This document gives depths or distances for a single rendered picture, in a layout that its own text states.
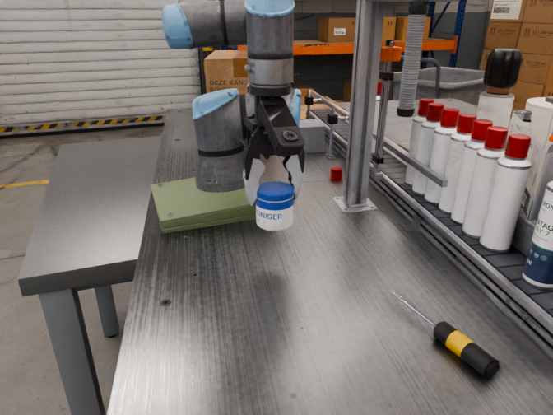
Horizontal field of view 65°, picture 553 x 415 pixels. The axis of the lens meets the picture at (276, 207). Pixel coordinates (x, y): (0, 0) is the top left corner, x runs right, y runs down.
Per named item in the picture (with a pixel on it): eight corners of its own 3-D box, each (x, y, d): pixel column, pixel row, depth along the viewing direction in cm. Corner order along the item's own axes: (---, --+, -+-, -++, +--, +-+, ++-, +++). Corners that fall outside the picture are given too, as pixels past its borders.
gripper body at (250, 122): (281, 144, 84) (281, 79, 79) (298, 157, 77) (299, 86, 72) (242, 147, 82) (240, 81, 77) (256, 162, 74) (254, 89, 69)
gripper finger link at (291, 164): (299, 184, 87) (285, 142, 82) (311, 194, 82) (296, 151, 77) (285, 190, 86) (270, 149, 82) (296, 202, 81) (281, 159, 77)
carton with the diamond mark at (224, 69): (276, 138, 156) (276, 58, 144) (209, 138, 155) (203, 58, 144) (276, 118, 183) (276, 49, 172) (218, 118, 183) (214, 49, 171)
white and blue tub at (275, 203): (299, 227, 80) (299, 193, 77) (262, 234, 78) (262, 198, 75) (285, 212, 86) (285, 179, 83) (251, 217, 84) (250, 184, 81)
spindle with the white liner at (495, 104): (508, 163, 121) (534, 49, 109) (479, 165, 120) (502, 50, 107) (488, 154, 129) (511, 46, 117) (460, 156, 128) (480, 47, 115)
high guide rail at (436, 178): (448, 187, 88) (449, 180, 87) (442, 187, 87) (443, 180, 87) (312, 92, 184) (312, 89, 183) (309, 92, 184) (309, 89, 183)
